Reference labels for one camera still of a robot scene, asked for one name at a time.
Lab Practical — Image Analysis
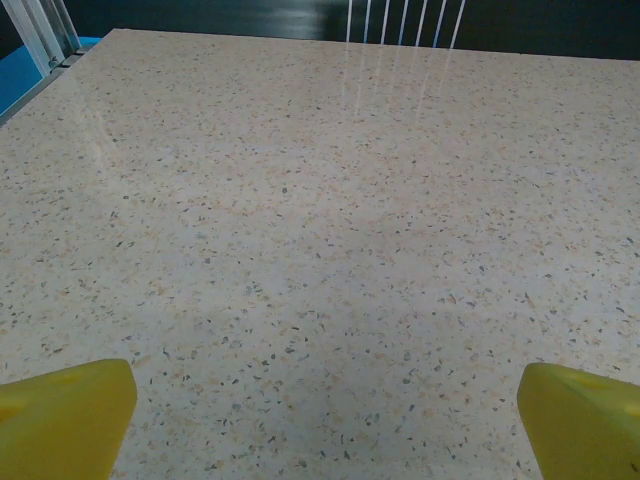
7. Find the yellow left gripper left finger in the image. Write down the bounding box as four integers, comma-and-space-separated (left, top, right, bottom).
0, 358, 139, 480

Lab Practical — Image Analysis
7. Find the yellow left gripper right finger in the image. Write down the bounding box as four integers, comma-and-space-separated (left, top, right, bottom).
516, 362, 640, 480

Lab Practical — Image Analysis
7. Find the blue-edged aluminium side rail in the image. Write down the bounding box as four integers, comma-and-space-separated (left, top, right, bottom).
0, 35, 107, 127

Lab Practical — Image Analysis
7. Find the aluminium frame post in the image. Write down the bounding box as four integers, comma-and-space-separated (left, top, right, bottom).
0, 0, 82, 76

